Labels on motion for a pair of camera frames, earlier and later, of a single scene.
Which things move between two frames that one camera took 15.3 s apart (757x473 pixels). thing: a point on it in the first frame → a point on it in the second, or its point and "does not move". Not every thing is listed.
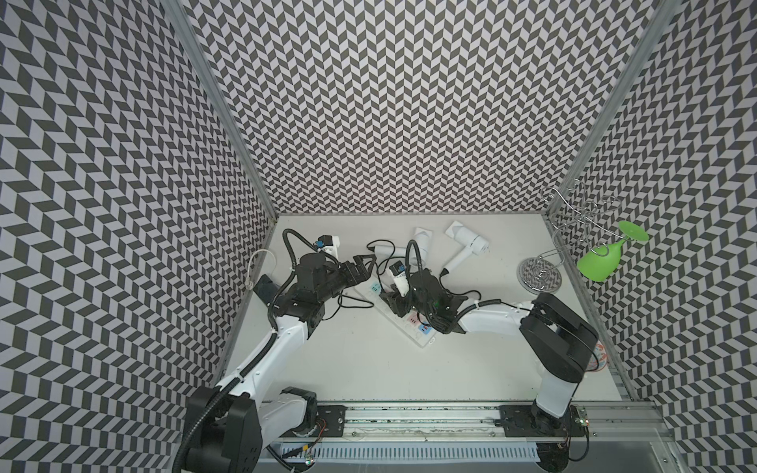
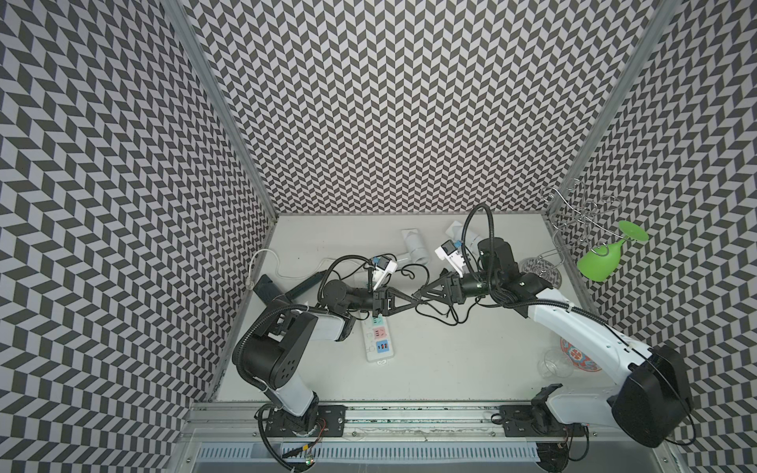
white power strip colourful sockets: (414, 325) → (378, 339)
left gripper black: (363, 274) → (379, 302)
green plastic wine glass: (603, 261) does not move
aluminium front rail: (587, 423) does not move
